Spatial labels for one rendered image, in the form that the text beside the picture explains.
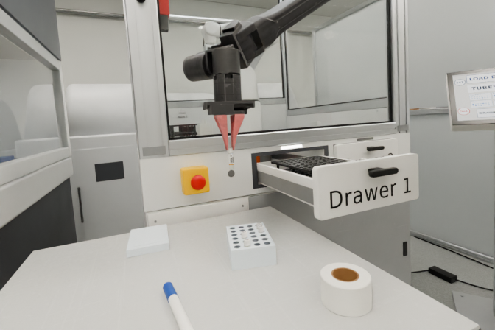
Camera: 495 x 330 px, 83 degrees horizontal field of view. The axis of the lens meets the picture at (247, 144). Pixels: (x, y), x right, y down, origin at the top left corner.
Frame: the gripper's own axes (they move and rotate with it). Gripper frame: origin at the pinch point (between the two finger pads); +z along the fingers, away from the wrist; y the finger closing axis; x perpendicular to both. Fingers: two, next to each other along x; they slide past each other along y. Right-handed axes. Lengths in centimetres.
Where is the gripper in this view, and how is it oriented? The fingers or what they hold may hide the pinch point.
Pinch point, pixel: (230, 146)
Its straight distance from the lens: 59.2
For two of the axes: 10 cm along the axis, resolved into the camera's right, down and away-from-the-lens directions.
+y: -9.8, 0.5, -1.9
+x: 2.0, 0.8, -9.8
